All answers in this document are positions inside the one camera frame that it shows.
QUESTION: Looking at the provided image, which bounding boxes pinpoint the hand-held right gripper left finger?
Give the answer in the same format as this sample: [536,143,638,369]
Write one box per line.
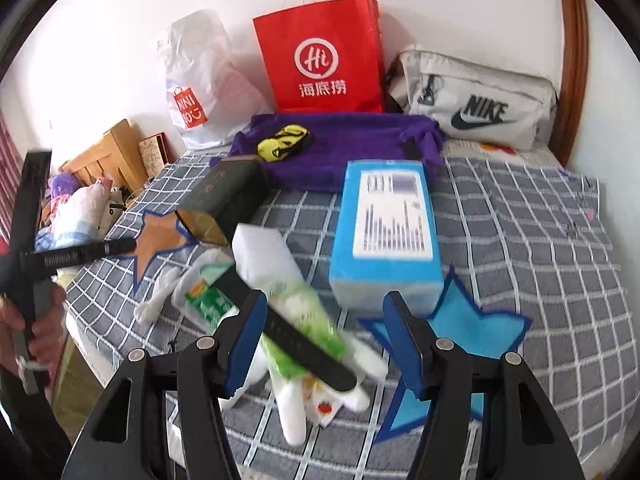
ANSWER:
[62,289,269,480]

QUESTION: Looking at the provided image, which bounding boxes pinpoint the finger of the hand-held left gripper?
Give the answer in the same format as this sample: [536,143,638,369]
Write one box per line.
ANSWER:
[20,238,137,276]

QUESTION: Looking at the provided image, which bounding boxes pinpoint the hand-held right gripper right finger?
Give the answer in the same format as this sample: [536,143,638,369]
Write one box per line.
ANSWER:
[382,290,586,480]

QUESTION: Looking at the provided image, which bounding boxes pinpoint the black bar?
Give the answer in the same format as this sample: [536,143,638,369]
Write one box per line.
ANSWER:
[214,269,357,392]

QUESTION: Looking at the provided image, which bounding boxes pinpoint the green printed packet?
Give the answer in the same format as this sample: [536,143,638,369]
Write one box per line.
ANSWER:
[171,252,241,333]

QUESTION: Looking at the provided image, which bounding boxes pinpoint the light green packet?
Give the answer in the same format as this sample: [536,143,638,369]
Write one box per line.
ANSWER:
[260,280,351,376]

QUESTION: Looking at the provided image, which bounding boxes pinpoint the white cotton gloves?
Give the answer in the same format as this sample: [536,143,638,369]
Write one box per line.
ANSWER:
[215,330,388,446]

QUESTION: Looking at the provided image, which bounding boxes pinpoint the small white red-print packet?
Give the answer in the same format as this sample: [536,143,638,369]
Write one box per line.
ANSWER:
[302,377,343,428]

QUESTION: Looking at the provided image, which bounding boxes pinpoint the purple plush storage tray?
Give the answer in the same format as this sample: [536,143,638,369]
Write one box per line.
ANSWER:
[229,112,446,192]

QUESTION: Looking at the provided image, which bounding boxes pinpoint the person's left hand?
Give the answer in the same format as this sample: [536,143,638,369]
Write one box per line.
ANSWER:
[0,284,67,390]

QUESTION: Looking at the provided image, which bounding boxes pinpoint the red striped curtain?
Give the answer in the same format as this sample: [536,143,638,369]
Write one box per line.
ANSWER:
[0,110,23,246]

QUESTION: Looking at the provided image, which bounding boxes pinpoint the purple plush toy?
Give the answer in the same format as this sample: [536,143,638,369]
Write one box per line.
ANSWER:
[47,174,76,200]

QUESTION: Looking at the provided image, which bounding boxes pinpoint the pile of pale clothes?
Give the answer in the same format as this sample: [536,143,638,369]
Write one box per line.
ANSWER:
[35,180,126,281]

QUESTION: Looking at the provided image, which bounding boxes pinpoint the blue box with white label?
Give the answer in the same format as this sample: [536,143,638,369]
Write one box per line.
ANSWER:
[329,160,445,318]

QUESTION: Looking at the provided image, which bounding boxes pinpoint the light wooden cabinet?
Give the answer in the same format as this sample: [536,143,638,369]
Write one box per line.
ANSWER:
[59,119,150,196]

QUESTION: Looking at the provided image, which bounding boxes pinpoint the brown framed board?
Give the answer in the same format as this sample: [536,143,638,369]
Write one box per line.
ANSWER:
[139,132,173,177]

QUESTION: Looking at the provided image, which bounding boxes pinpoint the dark green gold box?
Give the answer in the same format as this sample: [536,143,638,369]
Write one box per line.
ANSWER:
[177,155,271,247]

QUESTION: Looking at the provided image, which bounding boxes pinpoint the grey checked bed sheet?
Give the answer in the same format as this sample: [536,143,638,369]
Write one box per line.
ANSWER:
[65,137,631,480]

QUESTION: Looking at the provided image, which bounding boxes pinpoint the white pillow with orange print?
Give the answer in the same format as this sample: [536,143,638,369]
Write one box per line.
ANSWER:
[445,137,556,166]

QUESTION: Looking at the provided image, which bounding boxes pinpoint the white plastic shopping bag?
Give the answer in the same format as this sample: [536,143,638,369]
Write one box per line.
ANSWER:
[156,10,273,150]

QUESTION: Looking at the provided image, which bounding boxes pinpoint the light grey sports bag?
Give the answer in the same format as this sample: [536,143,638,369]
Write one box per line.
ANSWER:
[385,45,560,151]

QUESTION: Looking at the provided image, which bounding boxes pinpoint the red paper shopping bag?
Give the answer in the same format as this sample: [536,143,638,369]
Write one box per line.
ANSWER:
[252,0,386,113]

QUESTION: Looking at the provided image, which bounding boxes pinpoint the brown wooden frame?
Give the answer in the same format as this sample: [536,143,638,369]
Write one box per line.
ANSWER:
[547,0,591,167]

